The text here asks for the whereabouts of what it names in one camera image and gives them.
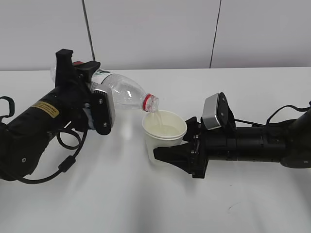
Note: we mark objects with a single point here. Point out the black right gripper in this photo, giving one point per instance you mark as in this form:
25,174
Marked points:
203,146

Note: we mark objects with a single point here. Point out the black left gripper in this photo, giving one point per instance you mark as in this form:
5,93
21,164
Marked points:
71,98

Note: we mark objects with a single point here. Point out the white paper cup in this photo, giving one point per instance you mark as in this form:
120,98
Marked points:
162,129

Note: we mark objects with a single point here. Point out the clear plastic water bottle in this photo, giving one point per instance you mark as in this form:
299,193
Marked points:
127,94

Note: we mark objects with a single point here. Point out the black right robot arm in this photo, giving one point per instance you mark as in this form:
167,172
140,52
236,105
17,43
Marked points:
287,143

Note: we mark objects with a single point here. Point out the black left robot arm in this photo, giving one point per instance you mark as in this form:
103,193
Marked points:
58,114

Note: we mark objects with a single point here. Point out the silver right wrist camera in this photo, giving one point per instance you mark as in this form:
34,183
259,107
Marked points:
217,114

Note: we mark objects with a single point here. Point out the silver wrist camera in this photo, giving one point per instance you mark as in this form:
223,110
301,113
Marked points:
102,110
217,114

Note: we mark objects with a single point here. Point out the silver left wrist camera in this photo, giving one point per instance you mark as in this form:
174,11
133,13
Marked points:
102,110

